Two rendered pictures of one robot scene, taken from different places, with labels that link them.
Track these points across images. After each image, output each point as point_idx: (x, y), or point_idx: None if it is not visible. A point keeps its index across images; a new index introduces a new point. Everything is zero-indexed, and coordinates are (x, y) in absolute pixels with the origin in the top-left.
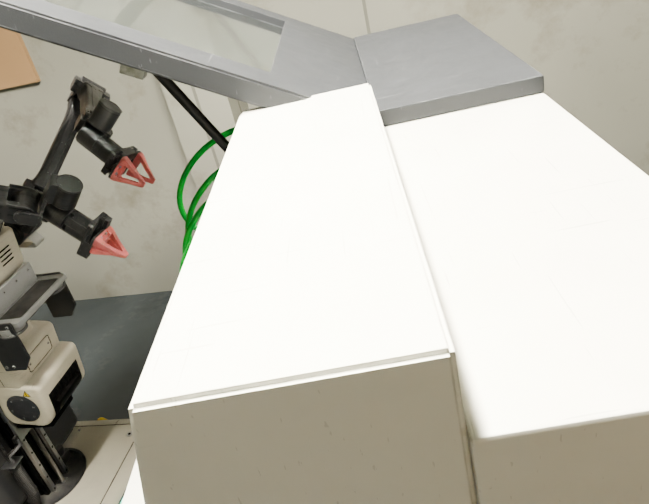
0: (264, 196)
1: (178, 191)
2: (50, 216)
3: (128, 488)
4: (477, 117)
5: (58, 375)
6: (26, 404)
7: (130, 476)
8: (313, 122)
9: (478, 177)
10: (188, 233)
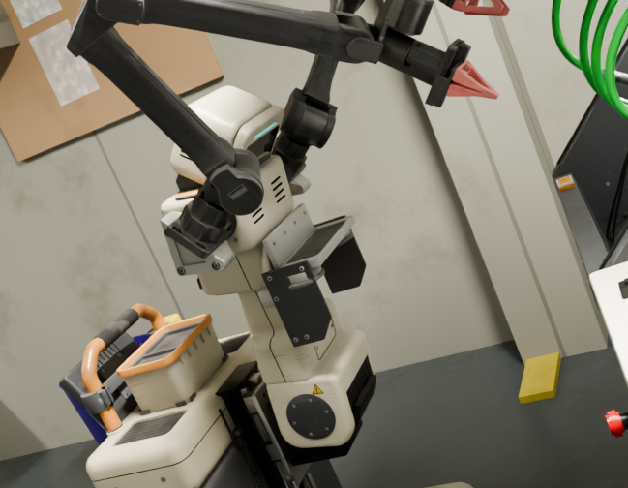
0: None
1: (554, 6)
2: (390, 48)
3: (618, 340)
4: None
5: (353, 368)
6: (316, 408)
7: (611, 332)
8: None
9: None
10: (602, 27)
